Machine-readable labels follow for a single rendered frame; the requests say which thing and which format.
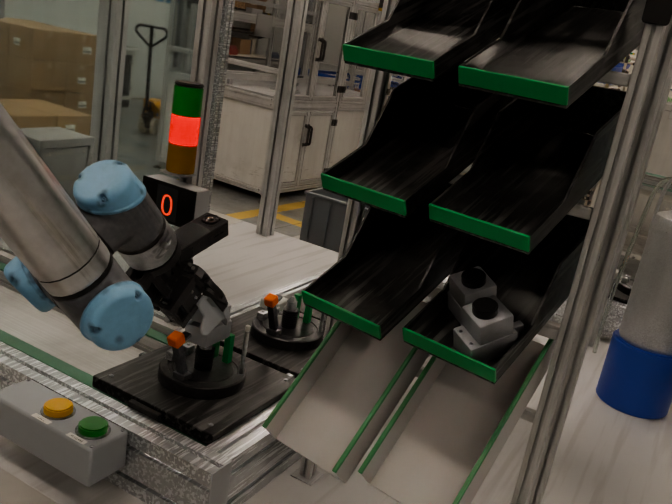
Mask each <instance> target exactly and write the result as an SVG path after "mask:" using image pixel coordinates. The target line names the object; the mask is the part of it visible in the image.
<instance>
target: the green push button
mask: <svg viewBox="0 0 672 504"><path fill-rule="evenodd" d="M107 431H108V421H107V420H105V419H104V418H102V417H98V416H89V417H86V418H84V419H82V420H81V421H80V422H79V423H78V432H79V433H80V434H81V435H83V436H86V437H99V436H102V435H104V434H106V433H107Z"/></svg>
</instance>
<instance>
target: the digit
mask: <svg viewBox="0 0 672 504"><path fill-rule="evenodd" d="M178 193H179V190H177V189H174V188H171V187H168V186H165V185H162V184H159V183H158V188H157V198H156V206H157V207H158V209H159V210H160V212H161V213H162V215H163V216H164V218H165V219H166V220H168V221H171V222H174V223H175V221H176V211H177V202H178Z"/></svg>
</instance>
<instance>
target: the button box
mask: <svg viewBox="0 0 672 504"><path fill-rule="evenodd" d="M53 398H65V397H63V396H61V395H59V394H57V393H55V392H54V391H52V390H50V389H48V388H46V387H44V386H42V385H40V384H39V383H37V382H35V381H33V380H31V379H27V380H24V381H21V382H19V383H16V384H14V385H11V386H8V387H6V388H3V389H1V390H0V435H1V436H3V437H5V438H6V439H8V440H10V441H11V442H13V443H15V444H16V445H18V446H20V447H21V448H23V449H25V450H26V451H28V452H30V453H32V454H33V455H35V456H37V457H38V458H40V459H42V460H43V461H45V462H47V463H48V464H50V465H52V466H53V467H55V468H57V469H58V470H60V471H62V472H63V473H65V474H67V475H68V476H70V477H72V478H73V479H75V480H77V481H78V482H80V483H82V484H83V485H85V486H87V487H90V486H92V485H94V484H95V483H97V482H99V481H100V480H102V479H104V478H106V477H107V476H109V475H111V474H112V473H114V472H116V471H118V470H119V469H121V468H123V467H124V466H125V461H126V451H127V441H128V431H127V430H125V429H123V428H121V427H119V426H117V425H116V424H114V423H112V422H110V421H108V420H107V421H108V431H107V433H106V434H104V435H102V436H99V437H86V436H83V435H81V434H80V433H79V432H78V423H79V422H80V421H81V420H82V419H84V418H86V417H89V416H98V417H101V416H99V415H97V414H95V413H93V412H91V411H89V410H87V409H86V408H84V407H82V406H80V405H78V404H76V403H74V402H72V401H71V402H72V403H73V412H72V413H71V414H70V415H68V416H65V417H60V418H54V417H49V416H47V415H45V414H44V412H43V407H44V403H45V402H47V401H48V400H50V399H53Z"/></svg>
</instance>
